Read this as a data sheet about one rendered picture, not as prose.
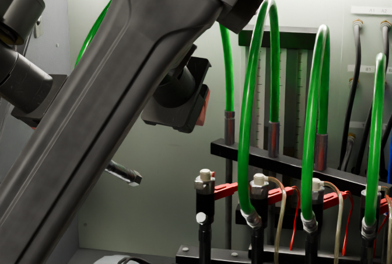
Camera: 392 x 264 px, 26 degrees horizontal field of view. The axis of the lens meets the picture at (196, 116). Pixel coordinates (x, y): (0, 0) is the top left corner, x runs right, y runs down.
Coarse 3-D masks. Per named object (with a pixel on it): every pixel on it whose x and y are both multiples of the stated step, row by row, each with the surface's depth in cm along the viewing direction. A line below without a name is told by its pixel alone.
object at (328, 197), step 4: (344, 192) 127; (324, 196) 124; (328, 196) 124; (332, 196) 124; (336, 196) 125; (344, 196) 126; (324, 200) 123; (328, 200) 124; (332, 200) 124; (336, 200) 125; (324, 204) 123; (328, 204) 124; (332, 204) 124; (336, 204) 125; (324, 208) 123
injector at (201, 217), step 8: (200, 192) 125; (208, 192) 124; (200, 200) 125; (208, 200) 125; (200, 208) 125; (208, 208) 125; (200, 216) 124; (208, 216) 126; (200, 224) 127; (208, 224) 126; (200, 232) 127; (208, 232) 127; (200, 240) 128; (208, 240) 128; (200, 248) 128; (208, 248) 128; (200, 256) 129; (208, 256) 128
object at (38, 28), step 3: (39, 18) 138; (39, 21) 137; (36, 24) 137; (39, 24) 138; (42, 24) 140; (36, 27) 137; (39, 27) 138; (42, 27) 140; (36, 30) 137; (39, 30) 138; (42, 30) 140; (36, 33) 138; (39, 33) 139; (42, 33) 140; (36, 36) 138; (39, 36) 139
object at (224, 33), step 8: (104, 8) 112; (96, 24) 111; (224, 32) 136; (88, 40) 110; (224, 40) 137; (224, 48) 137; (80, 56) 109; (224, 56) 138; (232, 64) 139; (232, 72) 139; (232, 80) 140; (232, 88) 140; (232, 96) 141; (232, 104) 141; (232, 112) 142
